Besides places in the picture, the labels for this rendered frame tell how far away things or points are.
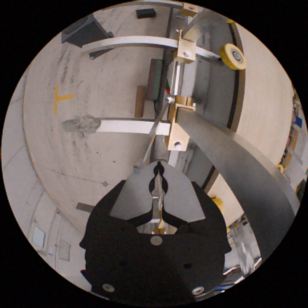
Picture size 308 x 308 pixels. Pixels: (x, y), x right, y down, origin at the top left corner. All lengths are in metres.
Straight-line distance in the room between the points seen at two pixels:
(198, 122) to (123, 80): 1.03
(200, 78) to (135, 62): 0.75
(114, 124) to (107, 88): 0.93
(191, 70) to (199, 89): 0.10
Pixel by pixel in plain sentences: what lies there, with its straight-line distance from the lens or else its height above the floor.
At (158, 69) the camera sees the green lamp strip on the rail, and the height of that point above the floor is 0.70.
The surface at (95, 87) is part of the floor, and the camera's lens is 1.23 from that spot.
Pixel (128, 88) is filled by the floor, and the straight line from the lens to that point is 1.12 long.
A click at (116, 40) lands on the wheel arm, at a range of 0.35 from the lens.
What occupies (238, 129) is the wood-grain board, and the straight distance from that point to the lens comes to 0.32.
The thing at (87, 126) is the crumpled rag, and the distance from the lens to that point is 0.28.
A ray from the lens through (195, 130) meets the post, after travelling 0.16.
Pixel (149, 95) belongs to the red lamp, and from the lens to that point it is 0.40.
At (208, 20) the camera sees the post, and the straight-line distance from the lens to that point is 0.26.
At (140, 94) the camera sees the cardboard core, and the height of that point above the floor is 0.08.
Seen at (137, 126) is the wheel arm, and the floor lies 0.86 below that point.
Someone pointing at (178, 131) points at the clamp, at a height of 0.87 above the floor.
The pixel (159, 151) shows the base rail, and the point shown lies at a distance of 0.47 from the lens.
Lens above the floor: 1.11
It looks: 59 degrees down
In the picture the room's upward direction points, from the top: 170 degrees clockwise
